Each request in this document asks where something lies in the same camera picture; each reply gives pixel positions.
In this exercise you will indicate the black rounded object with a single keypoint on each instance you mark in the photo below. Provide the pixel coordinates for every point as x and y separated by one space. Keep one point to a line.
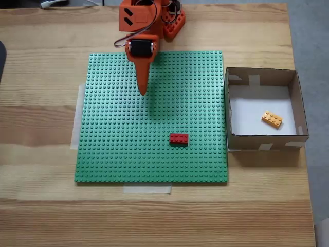
2 59

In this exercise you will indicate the open cardboard box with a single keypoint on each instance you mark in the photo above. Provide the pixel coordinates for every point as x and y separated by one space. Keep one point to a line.
267 145

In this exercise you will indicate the white paper box lining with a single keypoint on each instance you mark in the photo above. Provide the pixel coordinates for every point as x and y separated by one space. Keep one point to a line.
246 113

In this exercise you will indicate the yellow lego block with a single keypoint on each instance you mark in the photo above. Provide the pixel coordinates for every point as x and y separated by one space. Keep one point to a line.
272 119

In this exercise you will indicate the short masking tape strip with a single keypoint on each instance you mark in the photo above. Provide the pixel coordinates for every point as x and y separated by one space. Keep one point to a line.
146 190

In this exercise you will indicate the green lego baseplate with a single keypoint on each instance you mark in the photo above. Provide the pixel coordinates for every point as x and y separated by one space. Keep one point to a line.
154 159

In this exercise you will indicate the long masking tape strip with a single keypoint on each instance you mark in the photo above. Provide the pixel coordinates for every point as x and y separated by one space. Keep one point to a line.
74 128

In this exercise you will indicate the red lego block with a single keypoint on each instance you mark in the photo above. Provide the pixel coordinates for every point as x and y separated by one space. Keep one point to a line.
179 139

